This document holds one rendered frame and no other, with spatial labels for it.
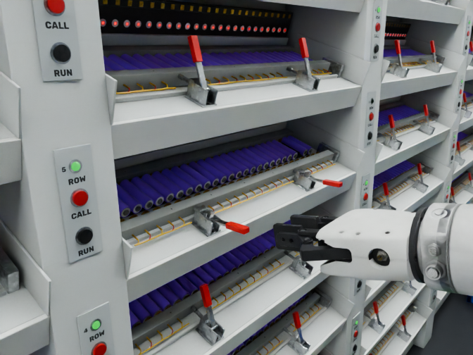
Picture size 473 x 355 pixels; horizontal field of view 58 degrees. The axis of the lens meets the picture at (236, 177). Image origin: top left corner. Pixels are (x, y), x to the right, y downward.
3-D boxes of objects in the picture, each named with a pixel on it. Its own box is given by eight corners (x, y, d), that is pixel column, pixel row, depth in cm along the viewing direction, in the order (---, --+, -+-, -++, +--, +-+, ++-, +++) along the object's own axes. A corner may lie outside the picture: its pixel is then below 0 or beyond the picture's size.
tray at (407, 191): (438, 191, 152) (457, 158, 146) (362, 250, 109) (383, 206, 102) (388, 165, 163) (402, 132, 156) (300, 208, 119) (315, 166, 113)
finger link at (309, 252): (313, 270, 42) (293, 253, 47) (383, 253, 44) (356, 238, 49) (312, 259, 42) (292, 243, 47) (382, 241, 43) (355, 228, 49)
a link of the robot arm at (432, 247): (450, 311, 38) (414, 305, 40) (475, 272, 44) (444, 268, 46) (442, 220, 36) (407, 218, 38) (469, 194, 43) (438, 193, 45)
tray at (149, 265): (349, 189, 97) (365, 152, 92) (122, 306, 53) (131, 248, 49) (281, 149, 107) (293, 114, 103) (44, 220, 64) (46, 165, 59)
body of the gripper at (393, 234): (422, 304, 39) (315, 284, 46) (455, 263, 46) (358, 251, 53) (415, 225, 37) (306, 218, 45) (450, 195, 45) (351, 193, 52)
